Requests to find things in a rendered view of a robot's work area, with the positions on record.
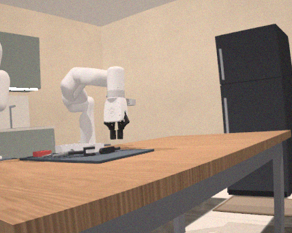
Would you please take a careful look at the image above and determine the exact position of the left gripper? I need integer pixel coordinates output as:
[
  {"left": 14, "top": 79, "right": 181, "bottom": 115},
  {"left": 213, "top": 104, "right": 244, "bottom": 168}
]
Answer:
[{"left": 104, "top": 97, "right": 130, "bottom": 140}]

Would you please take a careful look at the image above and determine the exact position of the red rectangular block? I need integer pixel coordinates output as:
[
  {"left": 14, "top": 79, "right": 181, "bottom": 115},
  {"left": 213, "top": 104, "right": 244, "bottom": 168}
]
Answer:
[{"left": 33, "top": 151, "right": 51, "bottom": 157}]

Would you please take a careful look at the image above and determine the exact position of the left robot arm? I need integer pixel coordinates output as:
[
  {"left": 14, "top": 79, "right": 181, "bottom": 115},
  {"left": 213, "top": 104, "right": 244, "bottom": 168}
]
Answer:
[{"left": 61, "top": 67, "right": 125, "bottom": 143}]

